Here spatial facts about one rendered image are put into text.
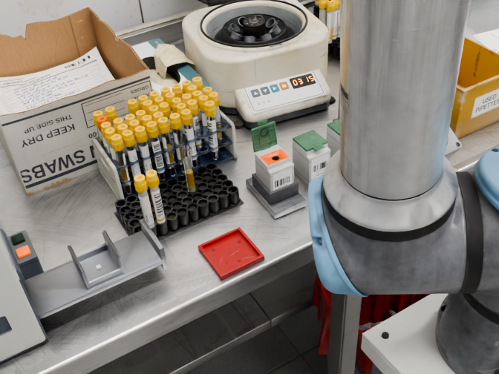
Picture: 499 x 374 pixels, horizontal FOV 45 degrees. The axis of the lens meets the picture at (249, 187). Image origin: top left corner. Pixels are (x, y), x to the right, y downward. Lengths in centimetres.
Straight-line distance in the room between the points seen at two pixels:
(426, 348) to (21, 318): 46
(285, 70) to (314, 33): 9
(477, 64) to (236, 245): 56
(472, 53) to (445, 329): 60
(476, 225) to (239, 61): 60
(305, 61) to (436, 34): 71
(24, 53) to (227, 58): 39
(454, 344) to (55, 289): 47
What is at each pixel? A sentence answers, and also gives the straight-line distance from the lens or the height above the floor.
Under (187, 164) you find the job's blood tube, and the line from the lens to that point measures 88.
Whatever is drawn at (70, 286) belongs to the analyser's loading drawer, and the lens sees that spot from 80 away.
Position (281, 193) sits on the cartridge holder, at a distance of 89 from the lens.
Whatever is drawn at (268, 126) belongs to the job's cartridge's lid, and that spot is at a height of 99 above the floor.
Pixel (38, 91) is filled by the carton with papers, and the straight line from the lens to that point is 116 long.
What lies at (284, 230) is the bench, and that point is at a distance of 88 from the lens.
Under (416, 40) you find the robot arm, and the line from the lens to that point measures 41.
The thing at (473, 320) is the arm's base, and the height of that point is 98.
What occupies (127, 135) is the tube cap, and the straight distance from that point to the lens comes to 89.
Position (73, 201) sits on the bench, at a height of 87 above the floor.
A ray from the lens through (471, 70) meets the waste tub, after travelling 118.
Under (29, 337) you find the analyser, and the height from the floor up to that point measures 90.
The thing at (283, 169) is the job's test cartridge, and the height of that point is 94.
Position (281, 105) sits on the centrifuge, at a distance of 107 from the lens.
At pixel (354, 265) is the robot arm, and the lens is 55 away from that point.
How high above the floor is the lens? 149
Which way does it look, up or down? 40 degrees down
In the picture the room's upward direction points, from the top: 4 degrees counter-clockwise
